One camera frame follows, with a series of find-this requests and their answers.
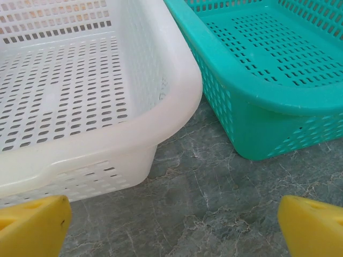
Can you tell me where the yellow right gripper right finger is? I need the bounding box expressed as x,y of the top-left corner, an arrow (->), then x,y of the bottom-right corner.
277,194 -> 343,257

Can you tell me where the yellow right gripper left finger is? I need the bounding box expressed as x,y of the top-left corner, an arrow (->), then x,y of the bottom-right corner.
0,194 -> 72,257

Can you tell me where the teal perforated plastic basket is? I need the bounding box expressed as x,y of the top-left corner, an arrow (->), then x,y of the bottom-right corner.
163,0 -> 343,161

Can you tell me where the white perforated plastic basket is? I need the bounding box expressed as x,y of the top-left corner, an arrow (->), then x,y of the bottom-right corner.
0,0 -> 204,208

